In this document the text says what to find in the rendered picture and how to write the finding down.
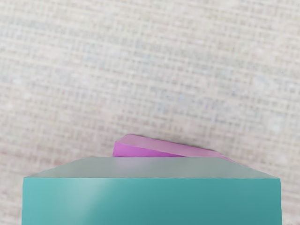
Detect pink block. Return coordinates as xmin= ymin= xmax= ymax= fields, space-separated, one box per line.
xmin=112 ymin=134 xmax=235 ymax=163

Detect teal block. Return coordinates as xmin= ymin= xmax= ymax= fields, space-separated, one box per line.
xmin=21 ymin=156 xmax=282 ymax=225

